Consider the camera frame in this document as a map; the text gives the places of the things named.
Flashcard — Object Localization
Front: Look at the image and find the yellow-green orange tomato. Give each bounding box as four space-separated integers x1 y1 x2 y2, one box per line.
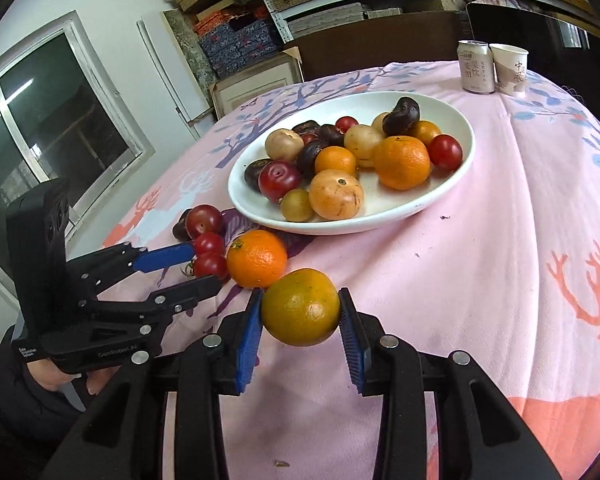
261 269 340 347

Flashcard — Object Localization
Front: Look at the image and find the small yellow-green tomato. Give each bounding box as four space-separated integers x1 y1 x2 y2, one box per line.
279 188 314 222

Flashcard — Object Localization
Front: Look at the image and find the orange-yellow passion fruit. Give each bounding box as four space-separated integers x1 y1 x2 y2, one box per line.
309 169 364 221

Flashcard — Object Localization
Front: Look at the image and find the dark red plum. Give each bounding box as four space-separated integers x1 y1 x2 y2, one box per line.
258 160 302 204

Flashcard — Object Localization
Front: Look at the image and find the small pale yellow fruit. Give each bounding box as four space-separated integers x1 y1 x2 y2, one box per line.
264 128 304 162

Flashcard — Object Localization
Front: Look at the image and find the large textured orange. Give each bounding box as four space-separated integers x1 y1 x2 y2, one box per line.
373 136 431 191

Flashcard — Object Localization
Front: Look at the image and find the pale yellow round fruit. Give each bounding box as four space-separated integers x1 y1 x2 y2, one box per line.
372 112 388 133
343 125 386 168

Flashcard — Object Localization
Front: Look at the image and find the red cherry tomato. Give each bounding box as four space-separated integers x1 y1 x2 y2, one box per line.
193 232 225 256
335 116 358 134
301 133 318 144
428 134 464 172

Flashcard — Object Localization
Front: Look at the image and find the smooth orange tomato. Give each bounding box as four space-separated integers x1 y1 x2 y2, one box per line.
408 120 441 146

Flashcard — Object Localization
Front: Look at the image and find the person's left hand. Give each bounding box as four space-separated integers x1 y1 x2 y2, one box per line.
27 359 120 396

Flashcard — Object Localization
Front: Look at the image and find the pink deer tablecloth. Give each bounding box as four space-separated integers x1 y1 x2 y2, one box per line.
103 62 600 479

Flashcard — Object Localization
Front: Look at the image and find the framed picture leaning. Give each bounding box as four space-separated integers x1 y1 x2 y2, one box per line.
210 47 304 119

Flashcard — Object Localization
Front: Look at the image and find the white oval plate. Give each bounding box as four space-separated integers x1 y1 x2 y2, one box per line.
227 91 476 235

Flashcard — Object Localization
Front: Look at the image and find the pink drink can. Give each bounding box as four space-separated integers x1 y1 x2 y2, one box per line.
456 40 495 94

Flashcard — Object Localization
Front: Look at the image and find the white paper cup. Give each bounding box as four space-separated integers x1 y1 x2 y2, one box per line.
489 44 529 96

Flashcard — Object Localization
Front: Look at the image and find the window with grey frame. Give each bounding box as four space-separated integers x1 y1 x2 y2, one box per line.
0 11 155 292

